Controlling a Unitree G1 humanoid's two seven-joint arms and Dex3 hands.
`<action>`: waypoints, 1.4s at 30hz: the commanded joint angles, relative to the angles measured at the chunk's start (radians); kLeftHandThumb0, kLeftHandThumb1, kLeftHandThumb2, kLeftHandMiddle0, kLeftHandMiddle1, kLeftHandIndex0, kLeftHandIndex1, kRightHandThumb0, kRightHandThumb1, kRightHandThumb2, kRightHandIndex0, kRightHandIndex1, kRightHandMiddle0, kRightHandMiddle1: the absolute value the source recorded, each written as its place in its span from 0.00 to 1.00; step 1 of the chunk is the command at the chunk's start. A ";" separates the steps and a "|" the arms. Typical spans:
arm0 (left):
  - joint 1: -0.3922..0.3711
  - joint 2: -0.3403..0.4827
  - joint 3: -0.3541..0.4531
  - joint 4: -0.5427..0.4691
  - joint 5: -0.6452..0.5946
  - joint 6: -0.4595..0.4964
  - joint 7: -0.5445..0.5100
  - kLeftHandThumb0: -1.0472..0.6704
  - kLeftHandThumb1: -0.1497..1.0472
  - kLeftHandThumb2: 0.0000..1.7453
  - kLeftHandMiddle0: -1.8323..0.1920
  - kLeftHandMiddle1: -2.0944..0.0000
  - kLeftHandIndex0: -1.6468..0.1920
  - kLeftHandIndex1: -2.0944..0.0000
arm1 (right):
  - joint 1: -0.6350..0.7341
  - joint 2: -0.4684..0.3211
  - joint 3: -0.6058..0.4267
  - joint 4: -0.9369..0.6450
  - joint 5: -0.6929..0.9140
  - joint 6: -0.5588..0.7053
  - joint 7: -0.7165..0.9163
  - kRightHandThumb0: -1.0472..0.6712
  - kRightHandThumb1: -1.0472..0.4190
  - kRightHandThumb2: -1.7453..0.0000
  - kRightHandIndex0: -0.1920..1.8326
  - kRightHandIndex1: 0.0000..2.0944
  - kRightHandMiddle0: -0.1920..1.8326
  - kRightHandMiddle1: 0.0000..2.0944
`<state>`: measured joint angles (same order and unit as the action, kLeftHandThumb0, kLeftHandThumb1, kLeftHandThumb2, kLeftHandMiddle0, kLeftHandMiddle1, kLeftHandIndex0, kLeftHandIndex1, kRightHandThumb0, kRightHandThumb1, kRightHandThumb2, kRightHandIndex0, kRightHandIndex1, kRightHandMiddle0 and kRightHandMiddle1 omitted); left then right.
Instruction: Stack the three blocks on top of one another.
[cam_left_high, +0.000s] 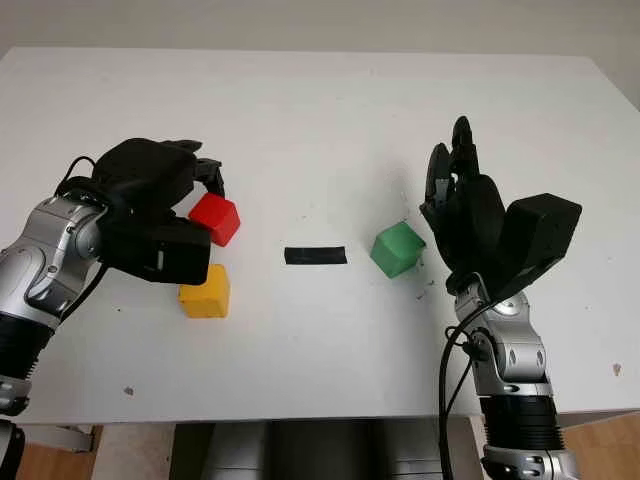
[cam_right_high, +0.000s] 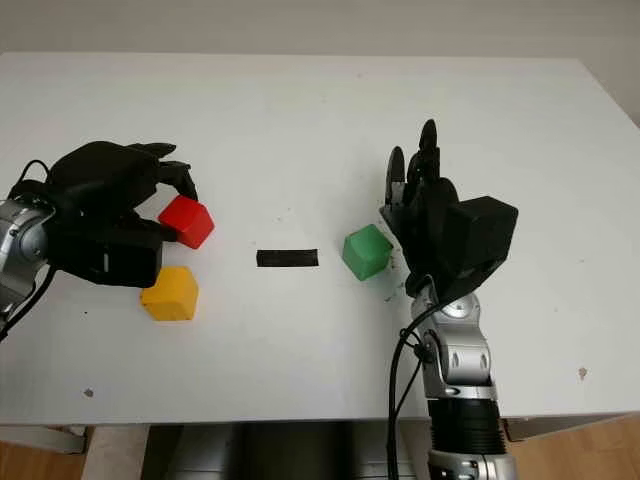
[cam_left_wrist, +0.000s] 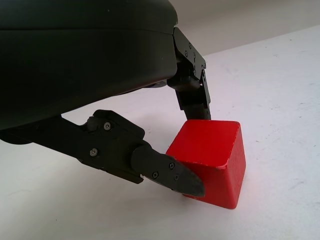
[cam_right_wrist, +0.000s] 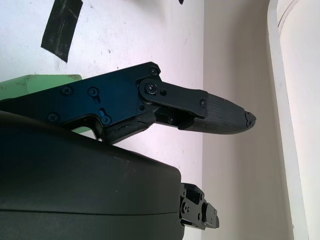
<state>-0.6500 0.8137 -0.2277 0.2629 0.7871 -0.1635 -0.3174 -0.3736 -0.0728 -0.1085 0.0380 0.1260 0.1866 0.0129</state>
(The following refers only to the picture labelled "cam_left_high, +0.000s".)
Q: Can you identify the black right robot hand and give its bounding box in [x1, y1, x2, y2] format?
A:
[418, 115, 507, 297]

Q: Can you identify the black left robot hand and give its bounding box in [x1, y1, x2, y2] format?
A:
[92, 138, 227, 227]

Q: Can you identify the green cube block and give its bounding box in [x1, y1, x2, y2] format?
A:
[369, 221, 428, 279]

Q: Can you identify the red cube block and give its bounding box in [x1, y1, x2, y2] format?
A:
[188, 193, 242, 247]

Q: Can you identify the yellow cube block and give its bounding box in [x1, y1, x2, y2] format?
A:
[178, 263, 233, 320]

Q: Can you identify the black tape strip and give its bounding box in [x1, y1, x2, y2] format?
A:
[283, 245, 348, 267]

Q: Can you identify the grey robot torso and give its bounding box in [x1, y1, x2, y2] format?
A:
[172, 418, 474, 480]

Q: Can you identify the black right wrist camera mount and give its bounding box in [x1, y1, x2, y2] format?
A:
[493, 192, 584, 304]

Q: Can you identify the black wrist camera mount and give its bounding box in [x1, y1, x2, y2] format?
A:
[493, 192, 584, 304]
[99, 212, 212, 287]

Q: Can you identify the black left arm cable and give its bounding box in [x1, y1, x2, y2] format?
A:
[53, 156, 109, 324]

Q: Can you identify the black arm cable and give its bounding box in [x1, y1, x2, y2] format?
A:
[53, 156, 109, 324]
[437, 298, 494, 480]

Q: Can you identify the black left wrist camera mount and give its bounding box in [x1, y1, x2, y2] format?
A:
[99, 212, 212, 287]

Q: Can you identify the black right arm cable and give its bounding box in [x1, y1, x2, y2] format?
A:
[437, 298, 494, 480]

